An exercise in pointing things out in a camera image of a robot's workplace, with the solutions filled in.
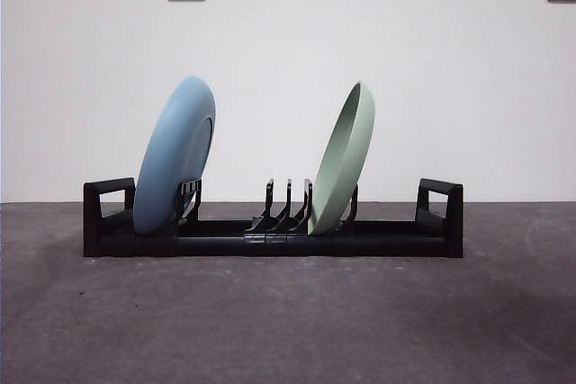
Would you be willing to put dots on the pale green plate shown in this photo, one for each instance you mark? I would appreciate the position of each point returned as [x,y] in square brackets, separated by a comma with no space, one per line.
[342,168]

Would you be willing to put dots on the light blue plate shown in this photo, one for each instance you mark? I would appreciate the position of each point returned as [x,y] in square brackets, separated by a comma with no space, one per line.
[171,154]

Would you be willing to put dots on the black plate rack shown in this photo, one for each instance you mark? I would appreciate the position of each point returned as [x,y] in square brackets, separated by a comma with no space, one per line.
[382,240]

